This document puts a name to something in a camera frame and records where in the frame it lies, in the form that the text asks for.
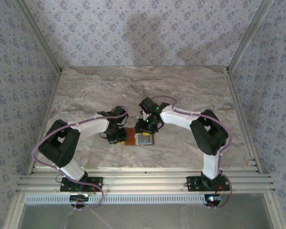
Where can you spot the grey credit card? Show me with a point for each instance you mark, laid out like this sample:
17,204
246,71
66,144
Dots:
144,139

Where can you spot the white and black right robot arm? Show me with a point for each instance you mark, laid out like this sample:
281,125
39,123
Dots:
178,118

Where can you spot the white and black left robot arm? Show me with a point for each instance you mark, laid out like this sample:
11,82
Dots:
90,126

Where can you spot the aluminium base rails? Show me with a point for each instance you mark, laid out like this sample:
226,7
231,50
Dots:
145,179

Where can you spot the small circuit board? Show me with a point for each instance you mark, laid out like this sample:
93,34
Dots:
213,198
79,198

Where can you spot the grey metal panel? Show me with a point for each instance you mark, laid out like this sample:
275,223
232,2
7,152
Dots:
157,217

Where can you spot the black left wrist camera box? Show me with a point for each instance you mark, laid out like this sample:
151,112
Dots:
115,137

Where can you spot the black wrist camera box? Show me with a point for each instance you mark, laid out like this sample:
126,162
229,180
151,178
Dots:
140,126
115,137

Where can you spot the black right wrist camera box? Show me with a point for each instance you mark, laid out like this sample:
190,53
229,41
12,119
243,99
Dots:
140,126

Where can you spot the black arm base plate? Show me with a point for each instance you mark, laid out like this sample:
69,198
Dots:
193,183
95,182

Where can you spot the aluminium side rail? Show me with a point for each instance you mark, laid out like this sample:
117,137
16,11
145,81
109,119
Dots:
51,100
239,100

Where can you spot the aluminium corner post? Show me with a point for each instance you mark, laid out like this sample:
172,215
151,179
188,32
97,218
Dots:
40,35
248,35

